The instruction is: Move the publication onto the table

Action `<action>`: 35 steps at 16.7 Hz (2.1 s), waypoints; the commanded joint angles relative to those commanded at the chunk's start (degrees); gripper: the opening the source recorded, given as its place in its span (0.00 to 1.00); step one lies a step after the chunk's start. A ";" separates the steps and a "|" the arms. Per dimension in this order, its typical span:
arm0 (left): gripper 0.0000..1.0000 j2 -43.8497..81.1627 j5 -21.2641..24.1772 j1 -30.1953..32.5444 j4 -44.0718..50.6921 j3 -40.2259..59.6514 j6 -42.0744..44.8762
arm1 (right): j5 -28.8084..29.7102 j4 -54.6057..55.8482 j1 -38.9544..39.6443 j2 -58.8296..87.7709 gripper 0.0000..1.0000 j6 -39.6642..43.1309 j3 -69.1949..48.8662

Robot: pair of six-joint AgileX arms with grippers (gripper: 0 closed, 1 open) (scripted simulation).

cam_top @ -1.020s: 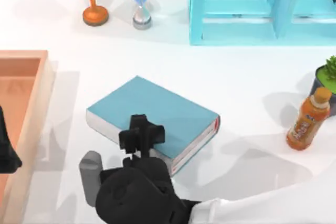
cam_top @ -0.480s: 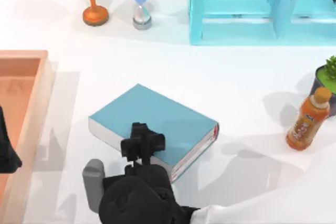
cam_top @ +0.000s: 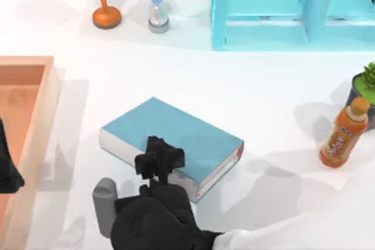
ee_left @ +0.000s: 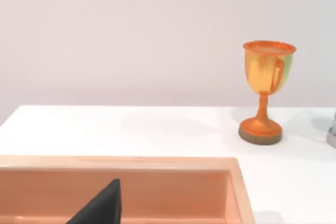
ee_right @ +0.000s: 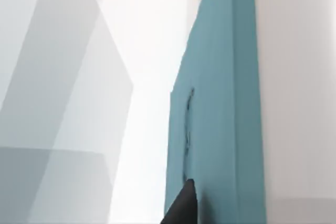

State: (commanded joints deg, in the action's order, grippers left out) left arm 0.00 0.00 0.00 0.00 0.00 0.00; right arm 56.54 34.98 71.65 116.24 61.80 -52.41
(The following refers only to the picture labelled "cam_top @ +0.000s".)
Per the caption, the light blue rack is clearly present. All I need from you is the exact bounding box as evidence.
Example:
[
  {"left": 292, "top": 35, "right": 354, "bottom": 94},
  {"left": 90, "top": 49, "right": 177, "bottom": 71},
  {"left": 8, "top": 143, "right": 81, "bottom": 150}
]
[{"left": 209, "top": 0, "right": 375, "bottom": 52}]

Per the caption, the shallow salmon-coloured box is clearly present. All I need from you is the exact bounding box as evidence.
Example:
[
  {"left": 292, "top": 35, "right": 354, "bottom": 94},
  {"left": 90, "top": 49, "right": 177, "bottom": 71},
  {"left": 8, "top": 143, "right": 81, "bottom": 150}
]
[{"left": 0, "top": 55, "right": 61, "bottom": 250}]

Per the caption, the dark pot with green plant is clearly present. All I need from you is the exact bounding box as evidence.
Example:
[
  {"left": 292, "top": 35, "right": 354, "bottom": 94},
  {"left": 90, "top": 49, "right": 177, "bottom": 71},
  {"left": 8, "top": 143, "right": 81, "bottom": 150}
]
[{"left": 345, "top": 61, "right": 375, "bottom": 131}]

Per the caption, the orange bottle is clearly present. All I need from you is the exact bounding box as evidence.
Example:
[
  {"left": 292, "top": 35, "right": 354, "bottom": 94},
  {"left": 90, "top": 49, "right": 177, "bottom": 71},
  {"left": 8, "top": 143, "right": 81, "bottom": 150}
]
[{"left": 318, "top": 96, "right": 370, "bottom": 169}]

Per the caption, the pale grey rounded box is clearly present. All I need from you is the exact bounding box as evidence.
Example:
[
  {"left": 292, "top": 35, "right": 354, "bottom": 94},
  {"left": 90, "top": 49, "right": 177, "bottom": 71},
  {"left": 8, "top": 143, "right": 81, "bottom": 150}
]
[{"left": 92, "top": 177, "right": 118, "bottom": 238}]

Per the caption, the grey hourglass with blue sand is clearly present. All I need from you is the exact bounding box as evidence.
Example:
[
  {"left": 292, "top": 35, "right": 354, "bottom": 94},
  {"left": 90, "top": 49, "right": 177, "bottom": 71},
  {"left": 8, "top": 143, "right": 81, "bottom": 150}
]
[{"left": 141, "top": 0, "right": 171, "bottom": 34}]

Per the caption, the blue book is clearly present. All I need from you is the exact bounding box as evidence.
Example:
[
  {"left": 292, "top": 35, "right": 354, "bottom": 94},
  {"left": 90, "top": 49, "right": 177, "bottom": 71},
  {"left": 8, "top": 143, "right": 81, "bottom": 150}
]
[{"left": 98, "top": 96, "right": 245, "bottom": 203}]

